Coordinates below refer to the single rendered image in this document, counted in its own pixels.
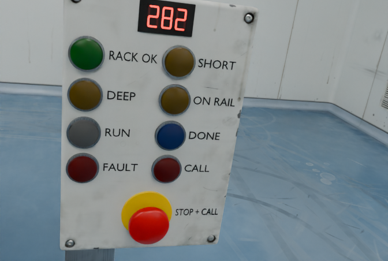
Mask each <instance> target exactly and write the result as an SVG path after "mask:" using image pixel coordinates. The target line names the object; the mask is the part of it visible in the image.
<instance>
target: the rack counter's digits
mask: <svg viewBox="0 0 388 261"><path fill-rule="evenodd" d="M188 12H189V9H187V8H178V7H173V6H164V5H155V4H150V3H148V4H147V12H146V20H145V28H153V29H164V30H169V31H180V32H186V27H187V22H188Z"/></svg>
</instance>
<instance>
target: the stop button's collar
mask: <svg viewBox="0 0 388 261"><path fill-rule="evenodd" d="M145 207H156V208H160V209H161V210H163V211H164V212H165V213H166V215H167V216H168V219H169V221H170V220H171V216H172V209H171V204H170V202H169V200H168V199H167V198H166V197H165V196H163V195H162V194H161V193H158V192H154V191H144V192H140V193H137V194H135V195H133V196H132V197H131V198H129V199H128V200H127V201H126V203H125V204H124V206H123V208H122V212H121V219H122V223H123V225H124V226H125V228H126V229H127V230H128V223H129V220H130V218H131V216H132V215H133V214H134V213H135V212H136V211H138V210H140V209H142V208H145ZM185 210H188V209H185ZM185 210H184V212H185ZM188 214H189V210H188V213H187V214H184V215H188Z"/></svg>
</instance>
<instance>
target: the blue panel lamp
mask: <svg viewBox="0 0 388 261"><path fill-rule="evenodd" d="M184 137H185V133H184V130H183V129H182V127H180V126H179V125H177V124H166V125H164V126H163V127H161V128H160V130H159V131H158V134H157V141H158V143H159V145H160V146H161V147H163V148H165V149H169V150H172V149H175V148H177V147H179V146H180V145H181V144H182V142H183V141H184Z"/></svg>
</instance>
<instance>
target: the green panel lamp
mask: <svg viewBox="0 0 388 261"><path fill-rule="evenodd" d="M70 58H71V60H72V62H73V63H74V64H75V65H76V66H77V67H78V68H80V69H83V70H92V69H95V68H96V67H98V66H99V65H100V63H101V62H102V59H103V51H102V48H101V47H100V45H99V44H98V43H97V42H96V41H94V40H92V39H88V38H84V39H79V40H77V41H76V42H74V43H73V45H72V46H71V49H70Z"/></svg>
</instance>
